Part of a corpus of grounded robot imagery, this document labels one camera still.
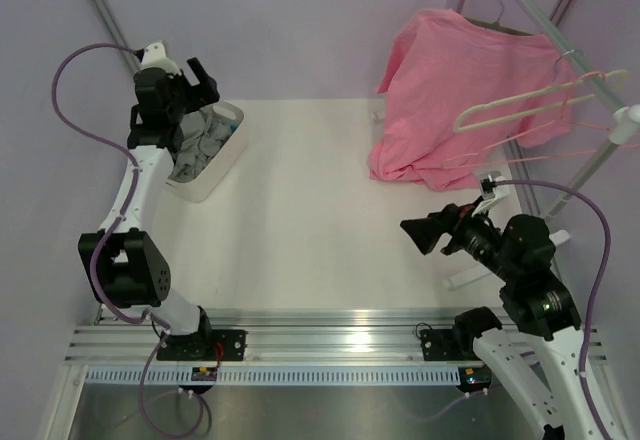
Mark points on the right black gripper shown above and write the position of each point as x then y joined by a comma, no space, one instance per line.
453,219

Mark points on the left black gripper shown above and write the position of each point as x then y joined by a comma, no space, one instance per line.
203,94

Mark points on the grey t shirt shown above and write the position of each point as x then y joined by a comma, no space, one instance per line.
205,132

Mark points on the cream hanger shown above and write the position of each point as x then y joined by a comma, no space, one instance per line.
532,103

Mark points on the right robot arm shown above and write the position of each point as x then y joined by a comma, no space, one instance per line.
565,401

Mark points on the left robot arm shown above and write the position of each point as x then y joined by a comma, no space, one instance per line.
127,271

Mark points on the pink t shirt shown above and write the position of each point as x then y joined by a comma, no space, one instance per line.
439,66

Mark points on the white plastic bin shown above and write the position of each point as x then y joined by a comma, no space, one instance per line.
202,186

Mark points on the clothes rack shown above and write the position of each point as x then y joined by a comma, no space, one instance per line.
626,118

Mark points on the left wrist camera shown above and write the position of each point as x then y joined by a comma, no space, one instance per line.
155,55

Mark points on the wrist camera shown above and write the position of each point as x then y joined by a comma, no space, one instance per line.
155,55
492,193

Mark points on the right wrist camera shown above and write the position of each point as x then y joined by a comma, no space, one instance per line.
492,193

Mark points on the slotted cable duct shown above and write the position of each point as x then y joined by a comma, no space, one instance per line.
420,375

